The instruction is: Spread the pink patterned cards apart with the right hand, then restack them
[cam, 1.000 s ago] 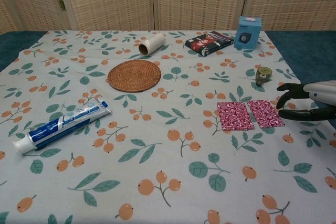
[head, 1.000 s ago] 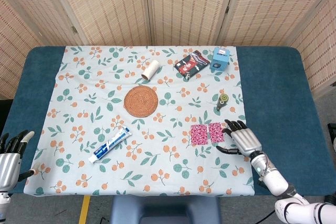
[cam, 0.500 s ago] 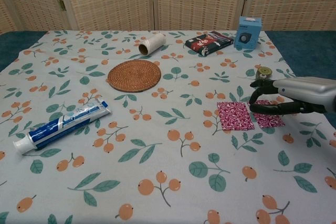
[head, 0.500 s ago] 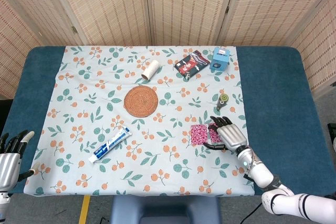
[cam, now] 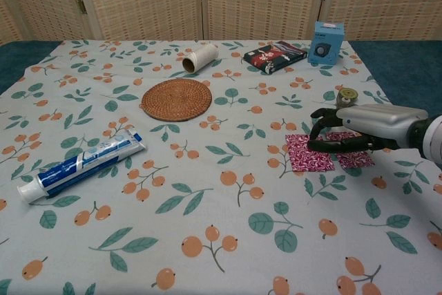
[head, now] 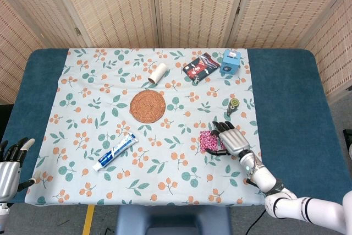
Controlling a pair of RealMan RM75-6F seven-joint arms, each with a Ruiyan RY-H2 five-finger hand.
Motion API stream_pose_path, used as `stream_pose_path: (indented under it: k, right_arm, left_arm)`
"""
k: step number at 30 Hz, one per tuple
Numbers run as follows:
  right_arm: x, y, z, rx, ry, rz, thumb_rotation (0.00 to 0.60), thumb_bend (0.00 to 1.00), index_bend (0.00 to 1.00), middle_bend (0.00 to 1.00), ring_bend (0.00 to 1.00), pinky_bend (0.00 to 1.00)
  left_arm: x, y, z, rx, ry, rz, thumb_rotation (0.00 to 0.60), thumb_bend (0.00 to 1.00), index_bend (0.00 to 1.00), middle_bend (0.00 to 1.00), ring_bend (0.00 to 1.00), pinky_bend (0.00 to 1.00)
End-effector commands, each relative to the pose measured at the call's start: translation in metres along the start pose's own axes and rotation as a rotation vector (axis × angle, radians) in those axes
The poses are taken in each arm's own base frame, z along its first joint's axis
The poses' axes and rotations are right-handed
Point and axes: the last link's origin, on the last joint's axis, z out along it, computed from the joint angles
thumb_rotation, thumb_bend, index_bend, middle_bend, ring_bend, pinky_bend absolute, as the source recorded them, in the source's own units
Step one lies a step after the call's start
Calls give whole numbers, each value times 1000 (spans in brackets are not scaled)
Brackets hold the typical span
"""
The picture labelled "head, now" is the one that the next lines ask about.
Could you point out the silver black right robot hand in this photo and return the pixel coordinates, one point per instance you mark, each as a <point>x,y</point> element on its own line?
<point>233,142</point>

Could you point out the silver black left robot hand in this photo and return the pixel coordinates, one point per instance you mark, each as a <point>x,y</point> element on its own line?
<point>9,174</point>

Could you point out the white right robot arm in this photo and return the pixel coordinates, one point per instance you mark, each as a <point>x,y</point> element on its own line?
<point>264,177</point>

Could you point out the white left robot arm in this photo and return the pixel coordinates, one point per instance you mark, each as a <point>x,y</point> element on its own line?
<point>3,210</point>

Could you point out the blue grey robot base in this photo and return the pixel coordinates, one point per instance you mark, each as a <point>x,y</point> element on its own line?
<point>173,218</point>

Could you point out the brass screen hinge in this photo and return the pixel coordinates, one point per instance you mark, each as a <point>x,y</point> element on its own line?
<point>238,9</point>
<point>77,31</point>

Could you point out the woven folding screen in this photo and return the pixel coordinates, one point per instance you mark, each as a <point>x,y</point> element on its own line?
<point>176,6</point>

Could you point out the green correction tape dispenser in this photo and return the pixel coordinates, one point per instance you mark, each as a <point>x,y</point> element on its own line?
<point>233,104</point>

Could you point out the dark equipment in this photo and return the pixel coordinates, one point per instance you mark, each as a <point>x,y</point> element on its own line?
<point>4,122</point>

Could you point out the light blue carton box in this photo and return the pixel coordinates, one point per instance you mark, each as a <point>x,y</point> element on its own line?
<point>230,63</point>

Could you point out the floral print tablecloth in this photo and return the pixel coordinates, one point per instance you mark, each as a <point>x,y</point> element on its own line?
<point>154,147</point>

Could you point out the black red patterned flat box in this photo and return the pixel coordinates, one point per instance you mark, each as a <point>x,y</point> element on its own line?
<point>200,67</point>

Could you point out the yellow floor tape strip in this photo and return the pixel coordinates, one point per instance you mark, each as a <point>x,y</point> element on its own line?
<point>88,218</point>

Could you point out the round woven rattan coaster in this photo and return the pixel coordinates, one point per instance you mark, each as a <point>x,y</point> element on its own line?
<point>148,106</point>

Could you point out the white roll with cardboard core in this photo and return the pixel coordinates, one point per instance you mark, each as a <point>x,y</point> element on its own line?
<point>158,73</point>

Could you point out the blue white toothpaste tube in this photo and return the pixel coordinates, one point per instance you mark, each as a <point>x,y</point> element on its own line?
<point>115,152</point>

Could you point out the black equipment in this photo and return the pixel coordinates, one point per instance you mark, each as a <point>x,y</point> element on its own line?
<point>348,144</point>

